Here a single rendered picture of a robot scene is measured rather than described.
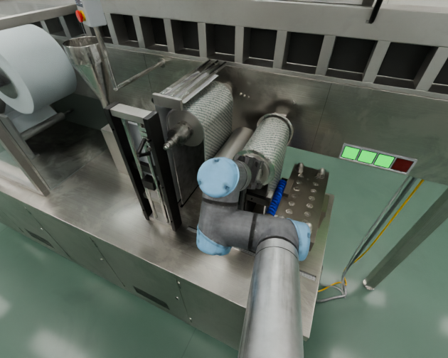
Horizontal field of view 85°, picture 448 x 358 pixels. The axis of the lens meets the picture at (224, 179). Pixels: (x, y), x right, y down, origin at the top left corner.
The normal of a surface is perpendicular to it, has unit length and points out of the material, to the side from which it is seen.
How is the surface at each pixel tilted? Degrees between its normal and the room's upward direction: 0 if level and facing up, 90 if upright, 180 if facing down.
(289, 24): 90
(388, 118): 90
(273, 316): 19
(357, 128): 90
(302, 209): 0
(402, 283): 0
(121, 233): 0
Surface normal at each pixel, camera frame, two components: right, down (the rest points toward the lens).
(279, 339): 0.19, -0.86
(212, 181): -0.33, 0.03
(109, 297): 0.00, -0.72
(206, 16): -0.42, 0.63
